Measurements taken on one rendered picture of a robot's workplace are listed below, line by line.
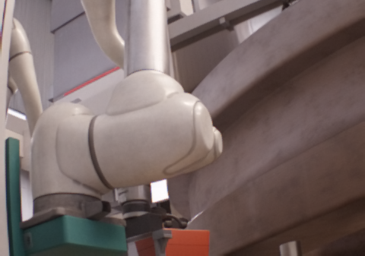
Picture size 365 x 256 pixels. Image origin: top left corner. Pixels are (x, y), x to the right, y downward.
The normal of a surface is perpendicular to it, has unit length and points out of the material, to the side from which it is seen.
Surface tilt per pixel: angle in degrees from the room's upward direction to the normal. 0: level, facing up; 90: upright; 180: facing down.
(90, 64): 90
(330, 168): 90
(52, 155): 91
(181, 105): 73
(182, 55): 90
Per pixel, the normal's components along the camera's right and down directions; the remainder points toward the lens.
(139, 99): -0.30, -0.57
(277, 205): -0.84, -0.15
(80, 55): -0.57, -0.29
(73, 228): 0.73, -0.36
